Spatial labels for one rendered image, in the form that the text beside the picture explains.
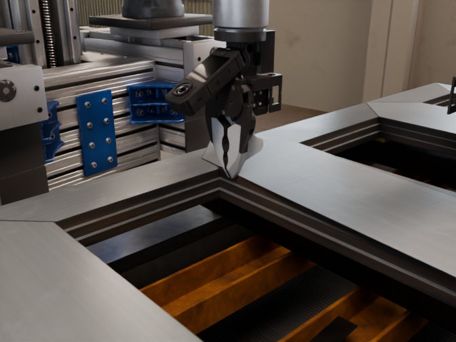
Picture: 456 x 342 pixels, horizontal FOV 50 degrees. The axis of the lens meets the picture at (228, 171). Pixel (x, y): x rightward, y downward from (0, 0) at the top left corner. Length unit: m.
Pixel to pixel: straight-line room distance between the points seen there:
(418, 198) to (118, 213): 0.40
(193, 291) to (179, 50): 0.57
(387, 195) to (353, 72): 3.67
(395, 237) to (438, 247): 0.05
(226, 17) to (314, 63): 3.86
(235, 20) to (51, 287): 0.38
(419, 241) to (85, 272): 0.36
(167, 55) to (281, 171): 0.51
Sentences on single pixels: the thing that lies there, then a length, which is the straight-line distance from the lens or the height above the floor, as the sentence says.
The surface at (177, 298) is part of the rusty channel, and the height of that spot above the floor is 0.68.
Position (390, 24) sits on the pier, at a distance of 3.91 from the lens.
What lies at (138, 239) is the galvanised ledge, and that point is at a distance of 0.93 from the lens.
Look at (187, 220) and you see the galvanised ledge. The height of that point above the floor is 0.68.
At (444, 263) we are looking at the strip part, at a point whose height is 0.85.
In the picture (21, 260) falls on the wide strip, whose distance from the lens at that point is 0.56.
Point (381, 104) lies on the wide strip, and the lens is 1.19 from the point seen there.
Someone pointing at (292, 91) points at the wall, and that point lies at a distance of 4.67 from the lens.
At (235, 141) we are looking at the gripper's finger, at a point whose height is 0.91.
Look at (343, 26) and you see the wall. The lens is 4.35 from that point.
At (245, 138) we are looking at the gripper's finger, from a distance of 0.68.
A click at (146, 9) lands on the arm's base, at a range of 1.21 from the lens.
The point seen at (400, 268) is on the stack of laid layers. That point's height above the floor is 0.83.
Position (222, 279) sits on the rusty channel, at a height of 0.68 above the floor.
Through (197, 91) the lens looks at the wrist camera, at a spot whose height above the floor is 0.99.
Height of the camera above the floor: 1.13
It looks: 22 degrees down
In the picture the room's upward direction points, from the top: straight up
